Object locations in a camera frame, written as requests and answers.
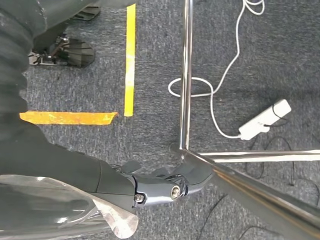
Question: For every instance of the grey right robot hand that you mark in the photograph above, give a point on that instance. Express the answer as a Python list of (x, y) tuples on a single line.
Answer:
[(75, 169)]

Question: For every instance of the stainless steel workbench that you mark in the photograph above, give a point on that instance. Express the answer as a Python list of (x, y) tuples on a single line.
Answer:
[(186, 66)]

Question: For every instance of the yellow floor tape strip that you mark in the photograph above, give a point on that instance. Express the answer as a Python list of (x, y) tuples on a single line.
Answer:
[(130, 66), (67, 118)]

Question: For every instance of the clear plastic film flap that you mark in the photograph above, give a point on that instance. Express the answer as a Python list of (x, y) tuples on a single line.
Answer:
[(50, 212)]

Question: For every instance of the white power strip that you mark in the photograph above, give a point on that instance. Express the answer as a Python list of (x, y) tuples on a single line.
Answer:
[(263, 121)]

